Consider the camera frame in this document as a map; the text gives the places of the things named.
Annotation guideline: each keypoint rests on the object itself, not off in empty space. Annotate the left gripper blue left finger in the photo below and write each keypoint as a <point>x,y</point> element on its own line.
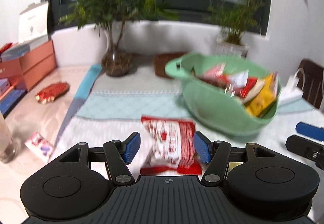
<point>131,146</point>

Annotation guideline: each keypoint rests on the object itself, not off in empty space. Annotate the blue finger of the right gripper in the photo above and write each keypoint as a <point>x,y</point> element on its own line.
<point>310,131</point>

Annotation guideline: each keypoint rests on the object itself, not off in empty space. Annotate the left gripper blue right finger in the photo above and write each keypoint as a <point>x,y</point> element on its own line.
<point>202,146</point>

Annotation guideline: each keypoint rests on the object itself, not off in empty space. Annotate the red white snack bag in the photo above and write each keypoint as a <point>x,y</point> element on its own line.
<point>173,148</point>

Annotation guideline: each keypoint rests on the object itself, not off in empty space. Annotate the yellow chip bag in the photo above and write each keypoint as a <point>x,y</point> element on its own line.
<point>265,99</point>

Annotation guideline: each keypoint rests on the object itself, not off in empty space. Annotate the large red cookie packet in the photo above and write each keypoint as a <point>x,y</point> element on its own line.
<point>243,92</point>

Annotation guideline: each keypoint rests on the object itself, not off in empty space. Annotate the red clear cake packet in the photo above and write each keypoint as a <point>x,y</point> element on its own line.
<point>215,76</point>

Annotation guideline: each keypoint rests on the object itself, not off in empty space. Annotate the green plastic bowl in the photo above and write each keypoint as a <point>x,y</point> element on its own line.
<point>217,102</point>

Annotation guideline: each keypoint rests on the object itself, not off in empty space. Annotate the patterned tablecloth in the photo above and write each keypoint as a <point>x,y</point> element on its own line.
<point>106,108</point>

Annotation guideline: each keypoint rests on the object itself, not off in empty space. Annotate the white power strip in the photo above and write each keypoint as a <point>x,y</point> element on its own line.
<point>289,95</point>

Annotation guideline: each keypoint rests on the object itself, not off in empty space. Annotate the white charger plug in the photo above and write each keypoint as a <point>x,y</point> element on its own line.
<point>292,83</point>

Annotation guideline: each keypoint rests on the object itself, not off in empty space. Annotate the dark wooden chair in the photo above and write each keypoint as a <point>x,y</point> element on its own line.
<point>313,82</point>

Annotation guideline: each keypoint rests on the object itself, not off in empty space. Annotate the red gold foil packet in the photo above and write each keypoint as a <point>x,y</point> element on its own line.
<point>52,92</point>

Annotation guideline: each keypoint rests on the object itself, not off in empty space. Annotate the glass drinking cup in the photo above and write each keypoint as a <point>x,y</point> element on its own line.
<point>8,145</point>

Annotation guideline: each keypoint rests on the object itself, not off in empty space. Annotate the small plant in white pot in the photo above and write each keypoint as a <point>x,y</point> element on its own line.
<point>234,20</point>

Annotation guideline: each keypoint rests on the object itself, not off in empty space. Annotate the orange drawer box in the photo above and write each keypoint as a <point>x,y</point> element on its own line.
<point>27,71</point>

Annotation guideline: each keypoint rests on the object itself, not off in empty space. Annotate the blue book stack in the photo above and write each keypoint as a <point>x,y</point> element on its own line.
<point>12,91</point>

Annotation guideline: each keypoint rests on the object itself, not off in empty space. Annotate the leafy plant in glass vase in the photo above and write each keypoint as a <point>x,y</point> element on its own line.
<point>111,16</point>

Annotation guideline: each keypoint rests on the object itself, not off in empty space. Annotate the white open box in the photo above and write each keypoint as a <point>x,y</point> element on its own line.
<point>33,22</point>

